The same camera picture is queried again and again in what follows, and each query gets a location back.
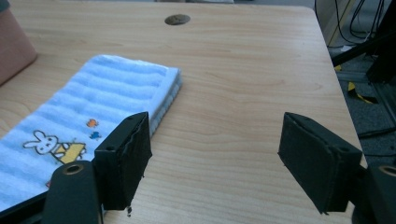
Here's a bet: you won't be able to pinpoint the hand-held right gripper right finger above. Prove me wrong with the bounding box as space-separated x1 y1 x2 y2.
277 111 363 216

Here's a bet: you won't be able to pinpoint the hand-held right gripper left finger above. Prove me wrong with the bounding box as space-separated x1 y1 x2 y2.
92 111 153 211

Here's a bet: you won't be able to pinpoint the blue striped rabbit towel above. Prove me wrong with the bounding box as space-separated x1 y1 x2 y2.
0 54 183 213

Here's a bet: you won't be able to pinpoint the yellow and black floor tape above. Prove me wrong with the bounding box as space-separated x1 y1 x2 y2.
333 64 379 105

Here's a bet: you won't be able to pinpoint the pink box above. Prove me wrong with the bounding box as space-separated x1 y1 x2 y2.
0 7 39 87

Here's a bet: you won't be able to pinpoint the black cables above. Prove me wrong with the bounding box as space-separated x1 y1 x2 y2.
314 0 387 49

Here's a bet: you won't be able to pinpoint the round cable hole cover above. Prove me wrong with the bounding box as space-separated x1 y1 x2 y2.
163 13 191 26

